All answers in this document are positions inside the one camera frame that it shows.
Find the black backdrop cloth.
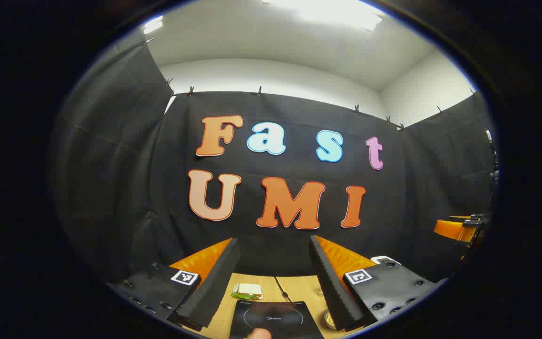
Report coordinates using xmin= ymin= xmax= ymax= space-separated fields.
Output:
xmin=50 ymin=40 xmax=500 ymax=302

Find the black power cable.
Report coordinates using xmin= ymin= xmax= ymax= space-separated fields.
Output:
xmin=274 ymin=276 xmax=292 ymax=303

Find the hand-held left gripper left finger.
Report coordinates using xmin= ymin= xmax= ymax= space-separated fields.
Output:
xmin=108 ymin=237 xmax=242 ymax=331

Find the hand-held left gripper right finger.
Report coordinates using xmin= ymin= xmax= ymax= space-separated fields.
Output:
xmin=309 ymin=234 xmax=449 ymax=331

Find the black induction cooktop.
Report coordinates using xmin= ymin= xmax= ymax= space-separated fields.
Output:
xmin=229 ymin=300 xmax=324 ymax=339

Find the ceiling light panel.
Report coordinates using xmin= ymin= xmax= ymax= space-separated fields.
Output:
xmin=142 ymin=15 xmax=164 ymax=35

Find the sandwich on small plate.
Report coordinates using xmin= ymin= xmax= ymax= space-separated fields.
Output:
xmin=231 ymin=282 xmax=264 ymax=301

